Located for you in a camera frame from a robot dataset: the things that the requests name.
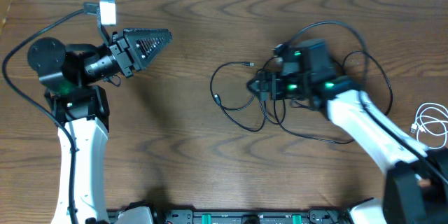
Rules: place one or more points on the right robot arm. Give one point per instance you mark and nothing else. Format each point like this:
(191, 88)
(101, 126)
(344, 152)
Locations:
(416, 176)

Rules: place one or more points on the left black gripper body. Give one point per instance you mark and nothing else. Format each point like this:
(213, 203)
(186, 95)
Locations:
(124, 56)

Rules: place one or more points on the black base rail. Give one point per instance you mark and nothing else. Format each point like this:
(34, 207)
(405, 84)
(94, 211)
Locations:
(188, 214)

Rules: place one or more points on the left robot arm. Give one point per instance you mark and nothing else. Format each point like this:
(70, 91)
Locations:
(70, 73)

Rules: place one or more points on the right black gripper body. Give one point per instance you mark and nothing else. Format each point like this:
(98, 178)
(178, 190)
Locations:
(283, 87)

